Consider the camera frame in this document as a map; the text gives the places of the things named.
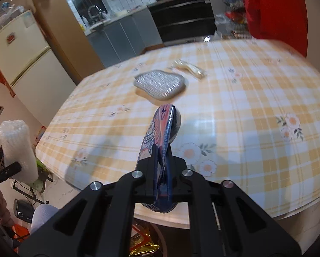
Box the small clear wrapper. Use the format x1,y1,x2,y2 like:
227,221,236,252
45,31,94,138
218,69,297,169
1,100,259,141
171,58,206,80

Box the chrome faucet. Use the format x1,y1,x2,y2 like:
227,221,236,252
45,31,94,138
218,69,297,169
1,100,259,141
87,5,103,24

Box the white bubble wrap roll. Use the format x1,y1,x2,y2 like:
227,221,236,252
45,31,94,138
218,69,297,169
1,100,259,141
0,120,39,183

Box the yellow checked tablecloth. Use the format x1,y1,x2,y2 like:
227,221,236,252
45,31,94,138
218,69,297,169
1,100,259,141
36,39,320,224

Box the black built-in oven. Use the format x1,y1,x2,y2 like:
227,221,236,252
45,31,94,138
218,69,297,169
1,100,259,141
148,0,217,43

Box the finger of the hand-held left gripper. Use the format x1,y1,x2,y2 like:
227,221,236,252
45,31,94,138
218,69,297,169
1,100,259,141
0,162,22,188

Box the clear bags on refrigerator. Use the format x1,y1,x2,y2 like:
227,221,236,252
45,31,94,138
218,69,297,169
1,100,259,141
0,1,25,33

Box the blue pink printed packet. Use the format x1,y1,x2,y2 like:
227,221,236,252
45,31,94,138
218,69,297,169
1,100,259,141
135,104,182,214

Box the green white package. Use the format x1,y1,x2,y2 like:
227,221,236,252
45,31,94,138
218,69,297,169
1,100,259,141
26,157,53,193

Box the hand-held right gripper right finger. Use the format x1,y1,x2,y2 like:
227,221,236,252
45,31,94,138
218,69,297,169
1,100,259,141
165,143,301,257

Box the grey round appliance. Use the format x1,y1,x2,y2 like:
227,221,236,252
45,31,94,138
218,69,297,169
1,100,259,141
13,199,34,222

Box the red paper wall decoration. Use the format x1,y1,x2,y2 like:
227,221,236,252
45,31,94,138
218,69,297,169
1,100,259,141
0,66,16,98

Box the clear plastic bag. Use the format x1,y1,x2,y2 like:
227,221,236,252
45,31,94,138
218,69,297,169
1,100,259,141
203,13,230,42

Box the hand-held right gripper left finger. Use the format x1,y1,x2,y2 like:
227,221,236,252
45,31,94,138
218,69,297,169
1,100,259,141
19,145,159,257

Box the red hanging apron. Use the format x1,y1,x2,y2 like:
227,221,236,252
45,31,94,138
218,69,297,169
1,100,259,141
240,0,309,58

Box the silver glitter pouch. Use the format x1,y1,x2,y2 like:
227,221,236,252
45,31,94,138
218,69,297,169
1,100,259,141
134,70,186,100

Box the grey lower cabinets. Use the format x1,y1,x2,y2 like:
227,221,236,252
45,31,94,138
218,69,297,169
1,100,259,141
86,5,163,69

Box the cream refrigerator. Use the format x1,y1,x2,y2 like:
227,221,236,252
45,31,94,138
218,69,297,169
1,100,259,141
0,9,81,118

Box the gold wrapper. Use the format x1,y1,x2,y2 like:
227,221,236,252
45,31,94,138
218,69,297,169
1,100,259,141
129,236,160,257

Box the person's left hand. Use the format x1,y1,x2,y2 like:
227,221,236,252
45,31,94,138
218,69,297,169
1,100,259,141
0,190,13,229

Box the black wire storage rack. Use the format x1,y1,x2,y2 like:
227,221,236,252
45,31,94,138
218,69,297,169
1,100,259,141
220,0,253,39

